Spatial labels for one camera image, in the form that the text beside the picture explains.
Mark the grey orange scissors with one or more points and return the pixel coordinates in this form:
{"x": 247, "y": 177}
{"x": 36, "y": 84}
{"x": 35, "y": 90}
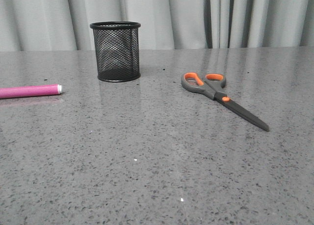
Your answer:
{"x": 212, "y": 86}

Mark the pink pen white cap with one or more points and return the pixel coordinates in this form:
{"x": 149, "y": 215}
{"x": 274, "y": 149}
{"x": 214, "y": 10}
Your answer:
{"x": 31, "y": 91}

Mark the black mesh pen holder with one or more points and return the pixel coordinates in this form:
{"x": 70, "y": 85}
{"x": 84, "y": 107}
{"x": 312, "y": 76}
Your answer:
{"x": 117, "y": 50}

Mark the grey curtain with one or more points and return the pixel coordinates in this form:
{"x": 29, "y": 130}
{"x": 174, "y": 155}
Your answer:
{"x": 165, "y": 24}

